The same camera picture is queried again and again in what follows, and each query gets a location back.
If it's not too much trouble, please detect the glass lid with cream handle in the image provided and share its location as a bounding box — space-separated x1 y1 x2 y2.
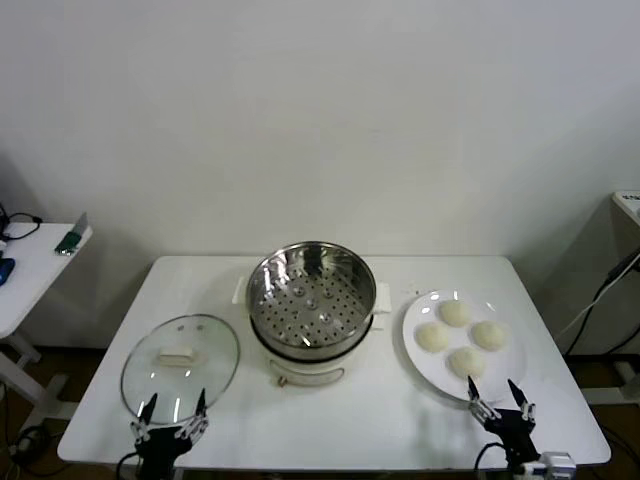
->
119 313 241 425

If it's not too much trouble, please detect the white steamed baozi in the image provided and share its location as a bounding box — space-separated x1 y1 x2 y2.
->
416 323 451 354
471 320 509 350
439 300 473 329
447 347 487 380

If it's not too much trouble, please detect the cream electric cooker base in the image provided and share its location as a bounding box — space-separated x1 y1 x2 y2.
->
232 277 392 389

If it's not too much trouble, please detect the perforated steel steamer basket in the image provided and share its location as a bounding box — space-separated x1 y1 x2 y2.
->
245 241 377 361

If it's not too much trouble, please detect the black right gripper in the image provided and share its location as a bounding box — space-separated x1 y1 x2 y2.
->
466 375 541 464

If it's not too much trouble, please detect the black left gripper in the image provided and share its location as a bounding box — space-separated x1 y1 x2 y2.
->
129 387 211 480

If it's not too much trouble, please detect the white round plate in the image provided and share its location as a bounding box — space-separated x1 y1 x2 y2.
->
402 289 529 404

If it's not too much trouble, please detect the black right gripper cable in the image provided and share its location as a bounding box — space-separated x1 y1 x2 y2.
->
473 442 509 480

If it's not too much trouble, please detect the black cable with plug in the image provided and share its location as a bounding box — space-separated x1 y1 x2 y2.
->
0 212 42 241

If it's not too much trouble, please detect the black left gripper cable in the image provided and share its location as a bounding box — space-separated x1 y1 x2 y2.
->
116 449 142 480

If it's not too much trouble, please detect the black floor cable bundle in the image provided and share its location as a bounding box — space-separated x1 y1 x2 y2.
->
0 422 64 466

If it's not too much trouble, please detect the white cable with black adapter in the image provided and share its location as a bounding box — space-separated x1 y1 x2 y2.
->
558 249 640 335

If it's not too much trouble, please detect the thin black hanging cable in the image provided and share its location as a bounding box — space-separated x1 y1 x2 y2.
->
564 297 640 356

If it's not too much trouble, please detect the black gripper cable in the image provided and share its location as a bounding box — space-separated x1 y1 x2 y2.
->
473 442 509 480
116 449 142 480

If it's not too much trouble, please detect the white side table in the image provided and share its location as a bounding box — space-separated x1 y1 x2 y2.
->
0 222 94 416

